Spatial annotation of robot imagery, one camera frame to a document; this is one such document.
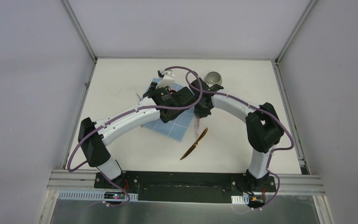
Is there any pink handled spoon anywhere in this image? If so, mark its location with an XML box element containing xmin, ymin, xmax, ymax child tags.
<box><xmin>195</xmin><ymin>117</ymin><xmax>200</xmax><ymax>138</ymax></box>

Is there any grey ribbed mug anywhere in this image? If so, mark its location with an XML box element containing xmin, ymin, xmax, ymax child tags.
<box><xmin>203</xmin><ymin>71</ymin><xmax>222</xmax><ymax>86</ymax></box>

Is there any blue checked cloth napkin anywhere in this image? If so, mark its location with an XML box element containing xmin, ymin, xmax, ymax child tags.
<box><xmin>143</xmin><ymin>78</ymin><xmax>194</xmax><ymax>142</ymax></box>

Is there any gold table knife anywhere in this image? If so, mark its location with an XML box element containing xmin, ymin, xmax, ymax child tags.
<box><xmin>180</xmin><ymin>127</ymin><xmax>209</xmax><ymax>160</ymax></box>

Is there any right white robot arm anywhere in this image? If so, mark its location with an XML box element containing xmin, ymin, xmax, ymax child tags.
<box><xmin>189</xmin><ymin>80</ymin><xmax>284</xmax><ymax>191</ymax></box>

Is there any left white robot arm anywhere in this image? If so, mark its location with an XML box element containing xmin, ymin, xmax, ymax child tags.
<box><xmin>78</xmin><ymin>82</ymin><xmax>197</xmax><ymax>189</ymax></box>

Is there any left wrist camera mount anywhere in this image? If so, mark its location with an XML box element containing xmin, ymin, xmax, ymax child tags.
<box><xmin>156</xmin><ymin>70</ymin><xmax>176</xmax><ymax>88</ymax></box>

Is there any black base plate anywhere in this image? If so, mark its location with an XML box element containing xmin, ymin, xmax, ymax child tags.
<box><xmin>94</xmin><ymin>171</ymin><xmax>276</xmax><ymax>204</ymax></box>

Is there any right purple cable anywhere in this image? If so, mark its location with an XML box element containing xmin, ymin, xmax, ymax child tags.
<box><xmin>185</xmin><ymin>71</ymin><xmax>295</xmax><ymax>211</ymax></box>

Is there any aluminium frame rail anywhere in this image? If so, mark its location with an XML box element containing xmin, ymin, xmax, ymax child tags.
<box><xmin>37</xmin><ymin>169</ymin><xmax>334</xmax><ymax>224</ymax></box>

